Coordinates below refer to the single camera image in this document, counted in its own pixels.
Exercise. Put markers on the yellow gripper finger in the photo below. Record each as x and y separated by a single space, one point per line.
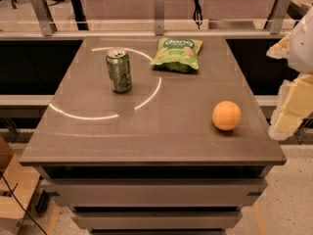
280 50
294 105

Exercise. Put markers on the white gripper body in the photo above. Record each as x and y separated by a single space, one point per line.
301 48

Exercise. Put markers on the green soda can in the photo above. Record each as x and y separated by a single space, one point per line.
118 66

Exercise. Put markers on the orange ball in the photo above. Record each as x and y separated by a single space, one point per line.
226 115

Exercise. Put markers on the green snack bag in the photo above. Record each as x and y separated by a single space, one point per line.
177 54

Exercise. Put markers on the grey drawer cabinet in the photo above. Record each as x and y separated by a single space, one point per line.
150 161

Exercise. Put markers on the cardboard box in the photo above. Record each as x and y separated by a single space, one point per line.
16 189

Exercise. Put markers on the right metal railing post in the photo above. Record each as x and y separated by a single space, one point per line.
280 11

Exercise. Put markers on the metal railing post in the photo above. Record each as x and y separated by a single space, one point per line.
44 17
159 17
280 11

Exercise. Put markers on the middle metal railing post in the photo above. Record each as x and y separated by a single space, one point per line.
159 17

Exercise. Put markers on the horizontal metal rail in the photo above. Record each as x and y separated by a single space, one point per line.
234 34

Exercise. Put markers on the left metal railing post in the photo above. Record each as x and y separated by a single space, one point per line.
44 17

